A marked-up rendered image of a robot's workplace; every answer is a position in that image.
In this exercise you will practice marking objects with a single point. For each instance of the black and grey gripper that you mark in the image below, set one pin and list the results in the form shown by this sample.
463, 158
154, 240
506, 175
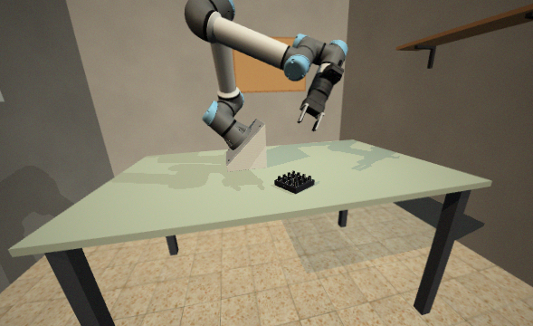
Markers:
320, 90

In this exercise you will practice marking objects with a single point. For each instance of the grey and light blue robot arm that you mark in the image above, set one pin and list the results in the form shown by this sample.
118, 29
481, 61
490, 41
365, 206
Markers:
226, 35

